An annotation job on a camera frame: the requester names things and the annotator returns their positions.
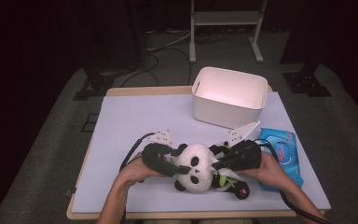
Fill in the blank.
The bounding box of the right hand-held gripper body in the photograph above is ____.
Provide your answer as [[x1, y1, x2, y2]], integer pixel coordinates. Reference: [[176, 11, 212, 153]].
[[223, 120, 263, 172]]

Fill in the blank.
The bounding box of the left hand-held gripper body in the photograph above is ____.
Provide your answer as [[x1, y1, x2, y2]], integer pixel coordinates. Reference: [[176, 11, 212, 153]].
[[142, 130, 182, 177]]

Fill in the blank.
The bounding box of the white wet wipe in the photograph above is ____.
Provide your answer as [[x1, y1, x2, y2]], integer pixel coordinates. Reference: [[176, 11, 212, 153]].
[[209, 152, 241, 182]]

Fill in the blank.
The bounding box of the panda plush toy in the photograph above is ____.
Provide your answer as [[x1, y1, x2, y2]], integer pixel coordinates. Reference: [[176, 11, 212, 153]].
[[172, 142, 250, 201]]

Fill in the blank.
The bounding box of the blue wet wipes pack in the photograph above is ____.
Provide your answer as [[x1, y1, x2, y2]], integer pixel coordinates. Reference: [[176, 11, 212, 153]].
[[258, 127, 305, 192]]

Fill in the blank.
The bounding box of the person's left hand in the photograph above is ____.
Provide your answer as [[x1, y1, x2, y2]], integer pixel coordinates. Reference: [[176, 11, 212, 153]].
[[117, 151, 169, 189]]

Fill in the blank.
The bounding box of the person's right hand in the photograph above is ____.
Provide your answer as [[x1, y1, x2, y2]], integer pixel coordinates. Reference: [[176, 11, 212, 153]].
[[236, 151, 289, 193]]

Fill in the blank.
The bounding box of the white plastic bin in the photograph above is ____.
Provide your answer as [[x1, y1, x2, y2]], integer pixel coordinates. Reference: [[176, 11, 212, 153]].
[[191, 65, 269, 130]]

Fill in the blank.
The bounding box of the pale lilac table mat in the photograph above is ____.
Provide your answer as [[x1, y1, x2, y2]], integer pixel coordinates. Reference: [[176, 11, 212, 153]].
[[71, 91, 332, 214]]

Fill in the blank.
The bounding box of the wooden table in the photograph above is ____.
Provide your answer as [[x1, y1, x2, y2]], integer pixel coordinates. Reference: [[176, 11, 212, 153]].
[[65, 85, 325, 220]]

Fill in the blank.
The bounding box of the black floor grate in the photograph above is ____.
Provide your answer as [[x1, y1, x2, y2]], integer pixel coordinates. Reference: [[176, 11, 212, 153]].
[[81, 112, 100, 133]]

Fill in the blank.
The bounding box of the black stand base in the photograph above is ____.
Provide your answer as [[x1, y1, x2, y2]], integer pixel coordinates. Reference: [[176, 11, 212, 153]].
[[282, 63, 333, 98], [72, 66, 138, 102]]

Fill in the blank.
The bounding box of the white metal stand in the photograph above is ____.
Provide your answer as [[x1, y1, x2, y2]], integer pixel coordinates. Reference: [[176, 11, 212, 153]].
[[188, 0, 269, 64]]

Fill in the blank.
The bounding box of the left hand-held gripper cable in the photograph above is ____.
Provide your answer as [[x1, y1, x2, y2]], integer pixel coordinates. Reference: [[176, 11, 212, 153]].
[[118, 132, 157, 224]]

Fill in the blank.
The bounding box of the hand-held gripper cable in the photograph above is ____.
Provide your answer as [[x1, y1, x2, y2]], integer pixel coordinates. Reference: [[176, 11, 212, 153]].
[[118, 132, 157, 224], [255, 138, 334, 224]]

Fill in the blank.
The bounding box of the right hand-held gripper cable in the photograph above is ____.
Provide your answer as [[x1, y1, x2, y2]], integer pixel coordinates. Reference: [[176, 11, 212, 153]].
[[255, 138, 334, 224]]

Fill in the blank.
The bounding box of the black floor cable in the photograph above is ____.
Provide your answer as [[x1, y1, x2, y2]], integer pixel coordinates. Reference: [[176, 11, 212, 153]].
[[119, 46, 193, 88]]

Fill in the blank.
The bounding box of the white floor cable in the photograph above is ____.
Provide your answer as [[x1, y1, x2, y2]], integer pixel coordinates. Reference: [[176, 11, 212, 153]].
[[145, 30, 191, 52]]

